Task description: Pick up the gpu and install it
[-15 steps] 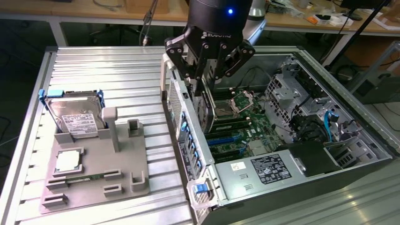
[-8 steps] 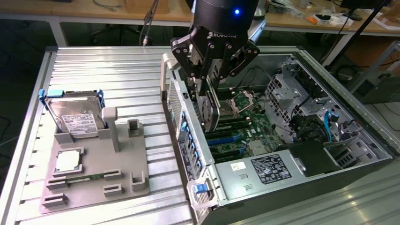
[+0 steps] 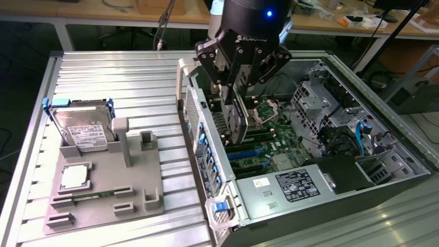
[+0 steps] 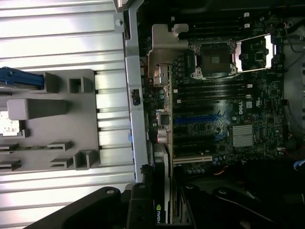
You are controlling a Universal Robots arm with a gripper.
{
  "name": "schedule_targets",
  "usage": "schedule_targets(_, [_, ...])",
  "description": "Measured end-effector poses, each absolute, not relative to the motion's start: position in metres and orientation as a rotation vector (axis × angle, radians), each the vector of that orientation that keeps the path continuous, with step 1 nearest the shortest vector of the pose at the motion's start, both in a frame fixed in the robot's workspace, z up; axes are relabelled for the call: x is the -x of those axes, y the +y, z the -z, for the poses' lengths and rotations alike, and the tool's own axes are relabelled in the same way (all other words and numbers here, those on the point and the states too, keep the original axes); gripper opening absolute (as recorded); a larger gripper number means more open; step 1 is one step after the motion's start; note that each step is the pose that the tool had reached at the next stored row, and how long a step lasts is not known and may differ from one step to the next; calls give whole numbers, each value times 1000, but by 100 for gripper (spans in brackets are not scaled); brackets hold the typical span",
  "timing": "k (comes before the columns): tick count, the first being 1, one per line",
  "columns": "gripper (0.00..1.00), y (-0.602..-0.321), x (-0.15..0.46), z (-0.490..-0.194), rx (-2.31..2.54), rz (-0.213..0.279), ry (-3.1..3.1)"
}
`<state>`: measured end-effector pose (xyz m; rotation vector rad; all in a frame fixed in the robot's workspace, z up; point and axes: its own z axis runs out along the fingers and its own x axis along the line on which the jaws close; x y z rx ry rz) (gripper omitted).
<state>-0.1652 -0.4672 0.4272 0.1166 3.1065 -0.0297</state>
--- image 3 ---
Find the black monitor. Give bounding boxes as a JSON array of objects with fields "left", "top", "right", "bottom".
[{"left": 372, "top": 0, "right": 429, "bottom": 11}]

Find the silver socket cover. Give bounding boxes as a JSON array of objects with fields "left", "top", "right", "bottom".
[{"left": 252, "top": 99, "right": 278, "bottom": 121}]

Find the blue disk wire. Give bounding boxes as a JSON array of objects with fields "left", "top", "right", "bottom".
[{"left": 353, "top": 120, "right": 373, "bottom": 157}]

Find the black plastic shroud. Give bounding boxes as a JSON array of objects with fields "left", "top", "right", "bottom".
[{"left": 302, "top": 155, "right": 376, "bottom": 195}]

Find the graphics card with silver bracket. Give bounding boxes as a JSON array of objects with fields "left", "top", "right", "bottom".
[{"left": 209, "top": 48, "right": 256, "bottom": 145}]

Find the black stand pole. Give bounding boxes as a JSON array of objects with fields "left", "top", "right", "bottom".
[{"left": 350, "top": 0, "right": 432, "bottom": 74}]

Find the blue expansion slot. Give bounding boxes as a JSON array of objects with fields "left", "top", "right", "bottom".
[{"left": 228, "top": 150, "right": 262, "bottom": 160}]

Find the dark equipment box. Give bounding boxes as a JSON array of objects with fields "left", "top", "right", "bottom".
[{"left": 388, "top": 77, "right": 439, "bottom": 115}]

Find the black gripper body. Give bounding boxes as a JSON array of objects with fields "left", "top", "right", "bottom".
[{"left": 218, "top": 0, "right": 293, "bottom": 70}]

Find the silver CPU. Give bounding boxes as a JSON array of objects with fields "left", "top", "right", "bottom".
[{"left": 59, "top": 166, "right": 90, "bottom": 192}]

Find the green RAM stick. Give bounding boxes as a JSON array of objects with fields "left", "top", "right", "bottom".
[{"left": 69, "top": 189, "right": 117, "bottom": 203}]

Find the silver power supply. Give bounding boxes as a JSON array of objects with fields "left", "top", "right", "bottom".
[{"left": 234, "top": 164, "right": 338, "bottom": 222}]

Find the CPU socket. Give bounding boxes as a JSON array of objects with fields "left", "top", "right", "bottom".
[{"left": 246, "top": 112, "right": 261, "bottom": 132}]

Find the grey parts rack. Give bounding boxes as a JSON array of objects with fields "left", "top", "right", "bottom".
[{"left": 42, "top": 117, "right": 166, "bottom": 236}]

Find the grey arm cable with plug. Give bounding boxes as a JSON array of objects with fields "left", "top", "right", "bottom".
[{"left": 151, "top": 0, "right": 175, "bottom": 51}]

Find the open black PC case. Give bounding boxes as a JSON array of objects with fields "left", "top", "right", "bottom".
[{"left": 174, "top": 57, "right": 432, "bottom": 247}]

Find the silver chipset heatsink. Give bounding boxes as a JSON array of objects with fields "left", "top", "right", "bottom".
[{"left": 272, "top": 154, "right": 292, "bottom": 170}]

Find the black office chair base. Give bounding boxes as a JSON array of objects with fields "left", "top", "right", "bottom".
[{"left": 97, "top": 25, "right": 167, "bottom": 51}]

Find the hard disk with blue rails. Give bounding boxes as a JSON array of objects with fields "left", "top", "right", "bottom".
[{"left": 39, "top": 97, "right": 115, "bottom": 155}]

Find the green motherboard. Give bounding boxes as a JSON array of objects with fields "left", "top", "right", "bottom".
[{"left": 209, "top": 96, "right": 321, "bottom": 181}]

